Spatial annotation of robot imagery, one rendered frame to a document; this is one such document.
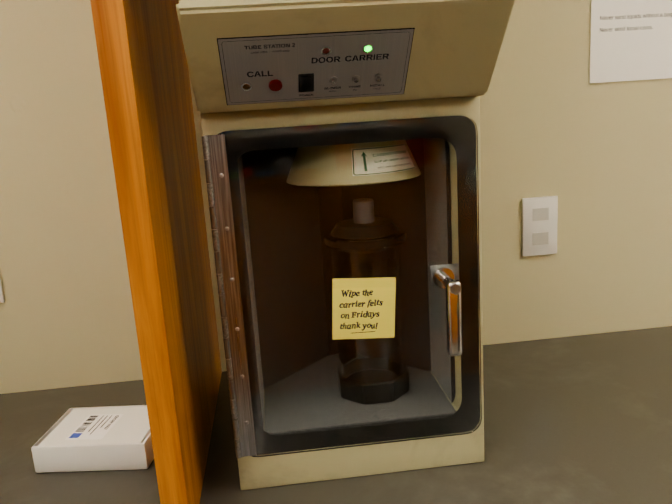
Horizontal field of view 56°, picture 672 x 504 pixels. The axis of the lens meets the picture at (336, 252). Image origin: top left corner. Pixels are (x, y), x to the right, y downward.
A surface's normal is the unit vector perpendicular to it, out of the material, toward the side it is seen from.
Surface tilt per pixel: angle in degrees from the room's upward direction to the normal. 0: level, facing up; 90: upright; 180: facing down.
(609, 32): 90
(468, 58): 135
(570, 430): 0
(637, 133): 90
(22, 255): 90
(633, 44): 90
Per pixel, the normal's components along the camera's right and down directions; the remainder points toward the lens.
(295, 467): 0.11, 0.21
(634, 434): -0.07, -0.97
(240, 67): 0.12, 0.84
